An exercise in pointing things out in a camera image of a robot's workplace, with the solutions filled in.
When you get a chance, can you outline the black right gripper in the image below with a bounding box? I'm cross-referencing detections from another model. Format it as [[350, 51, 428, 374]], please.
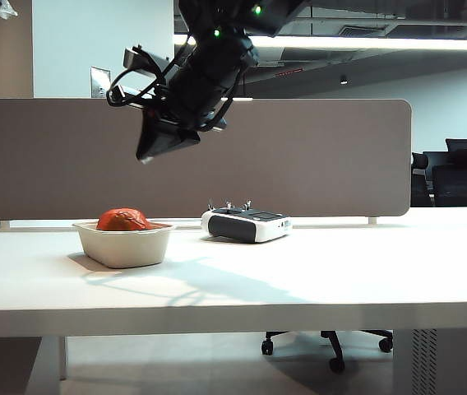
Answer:
[[136, 57, 234, 165]]

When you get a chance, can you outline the orange fruit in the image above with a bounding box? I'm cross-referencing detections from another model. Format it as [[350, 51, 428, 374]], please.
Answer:
[[95, 207, 152, 232]]

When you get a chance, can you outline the beige paper lunchbox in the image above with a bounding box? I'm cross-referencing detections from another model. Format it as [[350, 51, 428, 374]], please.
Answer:
[[72, 220, 177, 271]]

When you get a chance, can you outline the white and black remote controller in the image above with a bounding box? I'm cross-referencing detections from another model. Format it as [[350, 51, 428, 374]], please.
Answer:
[[200, 200, 292, 245]]

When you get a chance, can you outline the long grey desk partition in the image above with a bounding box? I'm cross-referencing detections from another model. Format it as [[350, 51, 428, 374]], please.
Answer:
[[0, 98, 413, 223]]

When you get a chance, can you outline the long ceiling light strip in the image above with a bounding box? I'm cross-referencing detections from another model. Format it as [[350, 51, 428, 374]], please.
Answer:
[[173, 34, 467, 52]]

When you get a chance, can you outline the white table leg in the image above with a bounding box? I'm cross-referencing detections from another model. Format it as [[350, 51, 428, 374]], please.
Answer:
[[25, 336, 68, 395]]

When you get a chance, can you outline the black office chair with headrest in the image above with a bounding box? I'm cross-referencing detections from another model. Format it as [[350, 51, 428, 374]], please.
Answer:
[[411, 151, 436, 208]]

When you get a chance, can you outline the black office chair wheel base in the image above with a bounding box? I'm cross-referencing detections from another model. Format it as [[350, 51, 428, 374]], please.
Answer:
[[261, 329, 395, 374]]

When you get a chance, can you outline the white perforated table leg panel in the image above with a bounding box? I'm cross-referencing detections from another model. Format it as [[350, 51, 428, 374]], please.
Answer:
[[392, 328, 467, 395]]

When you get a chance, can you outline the black looped camera cable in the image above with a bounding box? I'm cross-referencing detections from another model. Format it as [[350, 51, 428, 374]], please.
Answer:
[[105, 65, 169, 109]]

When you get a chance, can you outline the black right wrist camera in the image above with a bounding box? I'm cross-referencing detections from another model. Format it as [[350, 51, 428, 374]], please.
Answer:
[[123, 45, 167, 80]]

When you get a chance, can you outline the metal wall switch plate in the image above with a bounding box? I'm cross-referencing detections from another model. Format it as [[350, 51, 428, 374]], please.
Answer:
[[90, 67, 112, 100]]

